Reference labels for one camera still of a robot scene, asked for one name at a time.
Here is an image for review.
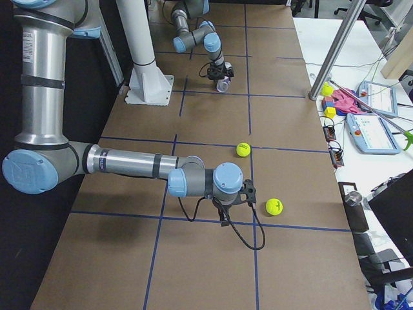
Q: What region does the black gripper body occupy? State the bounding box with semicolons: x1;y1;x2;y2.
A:
214;199;234;216
207;63;227;80

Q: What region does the aluminium frame post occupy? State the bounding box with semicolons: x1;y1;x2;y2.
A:
308;0;367;101

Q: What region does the reach grabber stick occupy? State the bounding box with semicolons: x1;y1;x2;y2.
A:
330;79;413;151

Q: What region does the yellow cube block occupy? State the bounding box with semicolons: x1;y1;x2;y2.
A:
323;106;336;119

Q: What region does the black monitor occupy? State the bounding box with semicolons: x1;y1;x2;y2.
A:
368;171;412;264

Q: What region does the near teach pendant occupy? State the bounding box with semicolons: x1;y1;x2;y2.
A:
346;114;401;155

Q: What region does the orange circuit board near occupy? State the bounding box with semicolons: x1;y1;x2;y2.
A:
328;147;344;169

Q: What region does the yellow tennis ball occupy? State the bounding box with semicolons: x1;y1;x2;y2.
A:
236;142;251;158
265;198;283;216

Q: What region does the steel cylinder weight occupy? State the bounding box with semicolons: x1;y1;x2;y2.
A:
345;191;363;207

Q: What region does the orange circuit board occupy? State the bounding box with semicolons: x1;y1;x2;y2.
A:
328;147;344;169
323;125;336;141

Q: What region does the spare tennis ball one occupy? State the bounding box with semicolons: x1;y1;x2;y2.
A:
321;82;335;96

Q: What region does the pink cloth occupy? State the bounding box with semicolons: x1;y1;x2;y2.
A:
332;89;365;114

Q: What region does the orange circuit board far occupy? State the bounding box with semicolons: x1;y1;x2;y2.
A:
323;125;336;141

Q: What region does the far teach pendant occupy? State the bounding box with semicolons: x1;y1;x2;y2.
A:
357;81;398;118

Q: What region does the teach pendant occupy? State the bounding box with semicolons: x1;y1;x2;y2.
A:
346;114;401;155
357;81;398;118

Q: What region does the blue cube block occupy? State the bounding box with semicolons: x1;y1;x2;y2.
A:
322;101;335;110

